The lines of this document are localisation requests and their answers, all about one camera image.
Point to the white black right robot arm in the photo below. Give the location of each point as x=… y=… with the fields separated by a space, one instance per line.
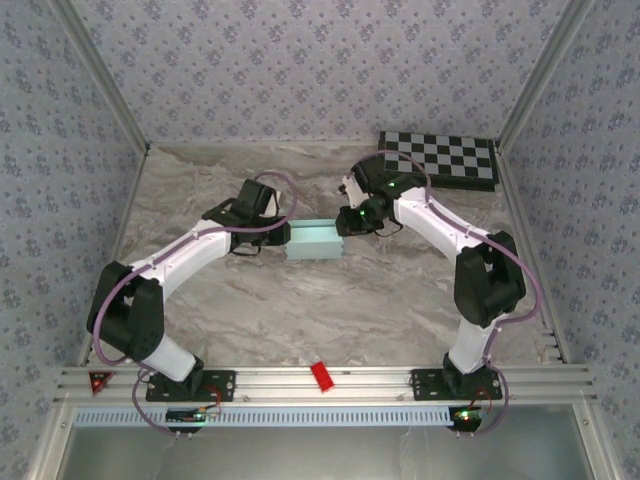
x=490 y=290

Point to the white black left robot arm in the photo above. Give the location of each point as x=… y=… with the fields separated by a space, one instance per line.
x=130 y=315

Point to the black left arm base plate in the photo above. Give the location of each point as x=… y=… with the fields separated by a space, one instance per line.
x=220 y=385

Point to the black grey chessboard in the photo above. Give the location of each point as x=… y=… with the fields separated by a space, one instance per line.
x=450 y=160

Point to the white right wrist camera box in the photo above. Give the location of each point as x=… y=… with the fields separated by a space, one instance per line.
x=352 y=192

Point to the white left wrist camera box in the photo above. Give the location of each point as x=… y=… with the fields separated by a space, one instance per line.
x=275 y=205

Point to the aluminium frame post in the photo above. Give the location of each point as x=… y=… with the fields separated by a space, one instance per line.
x=545 y=75
x=100 y=75

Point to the aluminium mounting rail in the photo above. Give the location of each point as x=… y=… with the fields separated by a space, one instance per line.
x=280 y=385

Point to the red triangle sign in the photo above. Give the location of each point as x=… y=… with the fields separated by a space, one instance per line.
x=100 y=381

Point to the light blue cloth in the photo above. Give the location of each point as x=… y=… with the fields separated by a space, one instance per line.
x=312 y=245

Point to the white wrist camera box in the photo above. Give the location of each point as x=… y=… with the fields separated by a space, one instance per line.
x=352 y=192
x=275 y=205

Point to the red rectangular toy brick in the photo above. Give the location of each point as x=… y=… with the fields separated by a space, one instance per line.
x=322 y=376

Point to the aluminium side rail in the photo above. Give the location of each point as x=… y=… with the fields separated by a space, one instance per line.
x=117 y=235
x=532 y=250

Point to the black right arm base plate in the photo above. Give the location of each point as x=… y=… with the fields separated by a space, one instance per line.
x=425 y=385

